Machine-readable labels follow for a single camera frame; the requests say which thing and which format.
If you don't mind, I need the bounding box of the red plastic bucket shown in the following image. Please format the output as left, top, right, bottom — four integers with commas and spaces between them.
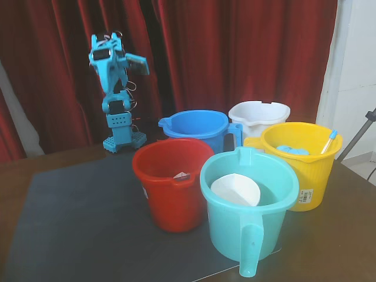
131, 137, 215, 233

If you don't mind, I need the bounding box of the red curtain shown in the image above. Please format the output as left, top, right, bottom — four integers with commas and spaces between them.
0, 0, 339, 163

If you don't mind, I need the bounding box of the yellow plastic bucket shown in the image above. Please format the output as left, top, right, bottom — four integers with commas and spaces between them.
243, 122, 344, 212

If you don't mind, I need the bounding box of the dark grey mat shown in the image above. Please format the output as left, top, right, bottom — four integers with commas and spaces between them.
2, 154, 283, 282

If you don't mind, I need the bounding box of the teal plastic bucket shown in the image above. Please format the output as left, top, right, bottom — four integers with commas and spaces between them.
199, 146, 301, 278

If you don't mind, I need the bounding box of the thin black cable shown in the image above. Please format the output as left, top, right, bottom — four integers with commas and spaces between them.
365, 160, 376, 185

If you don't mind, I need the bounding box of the blue plastic bucket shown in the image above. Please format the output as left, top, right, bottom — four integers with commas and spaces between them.
157, 109, 244, 155

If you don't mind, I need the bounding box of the blue rubber glove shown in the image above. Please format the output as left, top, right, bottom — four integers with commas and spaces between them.
276, 144, 311, 157

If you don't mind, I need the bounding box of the grey tripod leg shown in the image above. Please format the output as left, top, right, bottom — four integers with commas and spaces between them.
337, 107, 376, 161

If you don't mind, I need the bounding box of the white plastic bucket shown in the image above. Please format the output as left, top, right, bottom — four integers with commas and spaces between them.
228, 100, 292, 137

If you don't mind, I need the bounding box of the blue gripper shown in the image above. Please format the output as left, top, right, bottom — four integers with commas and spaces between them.
88, 46, 148, 95

